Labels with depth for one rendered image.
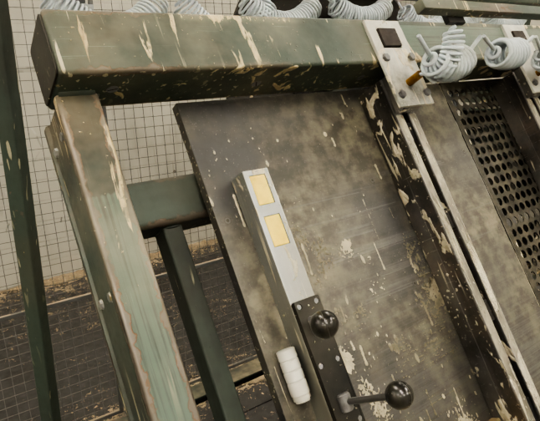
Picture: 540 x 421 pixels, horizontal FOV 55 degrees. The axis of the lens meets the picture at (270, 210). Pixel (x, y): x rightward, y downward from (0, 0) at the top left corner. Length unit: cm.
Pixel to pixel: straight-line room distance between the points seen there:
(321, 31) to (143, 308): 59
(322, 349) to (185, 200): 32
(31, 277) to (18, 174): 28
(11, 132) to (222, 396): 79
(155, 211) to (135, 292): 18
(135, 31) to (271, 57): 23
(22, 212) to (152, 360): 77
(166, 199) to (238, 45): 27
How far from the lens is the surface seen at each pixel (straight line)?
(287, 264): 81
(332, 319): 68
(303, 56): 93
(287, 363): 79
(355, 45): 104
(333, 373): 81
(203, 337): 82
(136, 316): 69
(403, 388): 73
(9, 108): 131
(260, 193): 82
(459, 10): 101
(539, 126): 145
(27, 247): 142
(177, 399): 69
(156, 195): 84
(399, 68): 107
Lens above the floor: 187
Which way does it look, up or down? 15 degrees down
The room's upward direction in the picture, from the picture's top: 3 degrees counter-clockwise
